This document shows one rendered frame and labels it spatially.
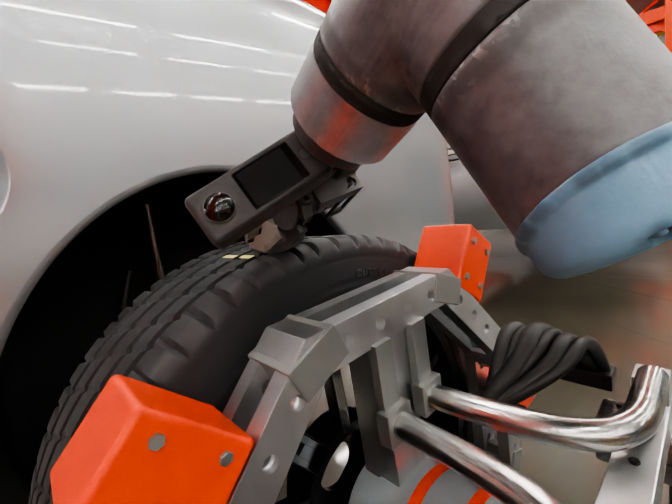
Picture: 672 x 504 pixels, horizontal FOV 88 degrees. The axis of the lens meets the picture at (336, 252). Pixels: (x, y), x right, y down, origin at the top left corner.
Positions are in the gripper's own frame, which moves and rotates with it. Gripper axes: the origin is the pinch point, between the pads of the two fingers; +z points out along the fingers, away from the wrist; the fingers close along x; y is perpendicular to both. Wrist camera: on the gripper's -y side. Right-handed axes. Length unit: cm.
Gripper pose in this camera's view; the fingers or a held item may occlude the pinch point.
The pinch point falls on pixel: (249, 243)
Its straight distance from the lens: 43.3
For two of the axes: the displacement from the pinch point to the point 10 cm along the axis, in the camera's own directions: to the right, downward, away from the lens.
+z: -4.6, 4.3, 7.8
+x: -5.5, -8.2, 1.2
